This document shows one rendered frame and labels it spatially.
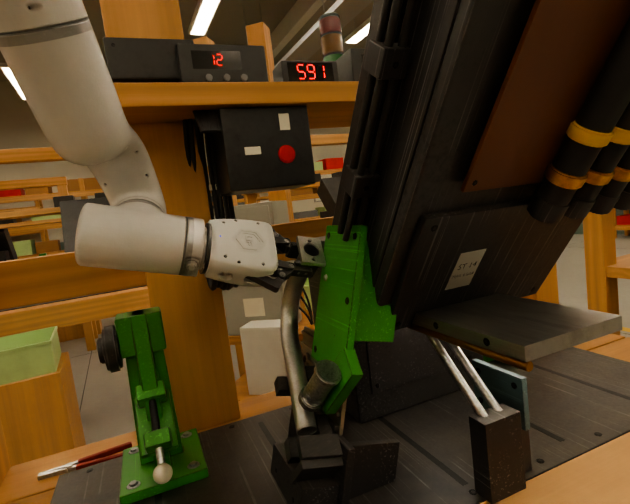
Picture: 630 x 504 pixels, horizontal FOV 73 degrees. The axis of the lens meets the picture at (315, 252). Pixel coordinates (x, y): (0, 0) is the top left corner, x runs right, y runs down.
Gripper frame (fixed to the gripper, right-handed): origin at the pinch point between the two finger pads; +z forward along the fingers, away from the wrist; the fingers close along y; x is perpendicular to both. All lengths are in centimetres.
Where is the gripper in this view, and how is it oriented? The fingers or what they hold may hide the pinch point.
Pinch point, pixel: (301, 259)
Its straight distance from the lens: 68.2
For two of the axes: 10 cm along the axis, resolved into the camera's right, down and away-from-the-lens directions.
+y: -1.8, -7.5, 6.4
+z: 9.1, 1.2, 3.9
